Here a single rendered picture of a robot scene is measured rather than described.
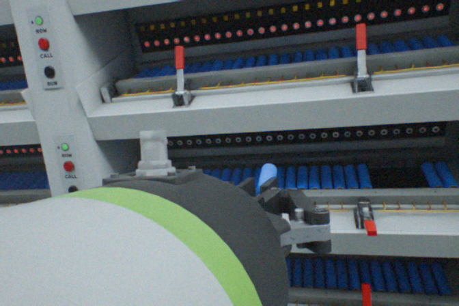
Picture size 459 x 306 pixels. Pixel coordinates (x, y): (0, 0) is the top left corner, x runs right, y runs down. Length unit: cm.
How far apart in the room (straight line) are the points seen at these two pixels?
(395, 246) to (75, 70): 55
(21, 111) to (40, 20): 18
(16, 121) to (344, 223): 56
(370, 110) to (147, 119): 33
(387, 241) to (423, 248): 5
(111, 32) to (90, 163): 25
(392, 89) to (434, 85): 5
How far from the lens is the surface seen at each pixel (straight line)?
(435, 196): 64
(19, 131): 74
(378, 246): 61
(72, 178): 69
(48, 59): 67
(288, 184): 65
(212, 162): 74
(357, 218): 60
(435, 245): 62
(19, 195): 86
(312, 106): 54
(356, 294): 73
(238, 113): 55
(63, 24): 65
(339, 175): 67
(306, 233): 22
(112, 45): 75
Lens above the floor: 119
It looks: 12 degrees down
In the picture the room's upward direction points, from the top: 6 degrees counter-clockwise
